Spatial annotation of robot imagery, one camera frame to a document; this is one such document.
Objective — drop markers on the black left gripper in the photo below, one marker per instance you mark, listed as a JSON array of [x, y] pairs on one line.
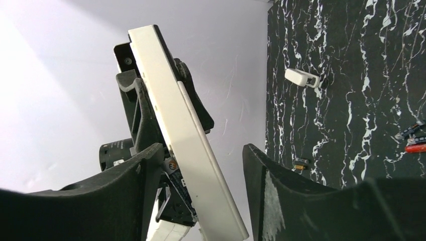
[[141, 119]]

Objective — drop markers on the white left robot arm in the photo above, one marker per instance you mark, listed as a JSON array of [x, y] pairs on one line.
[[170, 218]]

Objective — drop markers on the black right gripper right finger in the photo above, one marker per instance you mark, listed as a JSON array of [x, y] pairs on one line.
[[284, 205]]

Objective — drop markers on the red AAA battery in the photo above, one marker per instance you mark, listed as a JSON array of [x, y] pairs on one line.
[[419, 148]]

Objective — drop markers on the small white plastic object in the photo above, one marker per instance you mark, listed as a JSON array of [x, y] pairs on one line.
[[302, 78]]

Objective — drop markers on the long white remote control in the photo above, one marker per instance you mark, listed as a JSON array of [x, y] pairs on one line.
[[217, 213]]

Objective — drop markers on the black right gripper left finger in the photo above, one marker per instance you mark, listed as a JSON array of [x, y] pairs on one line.
[[76, 203]]

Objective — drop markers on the black orange AAA battery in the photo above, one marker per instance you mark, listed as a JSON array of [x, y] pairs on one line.
[[301, 164]]

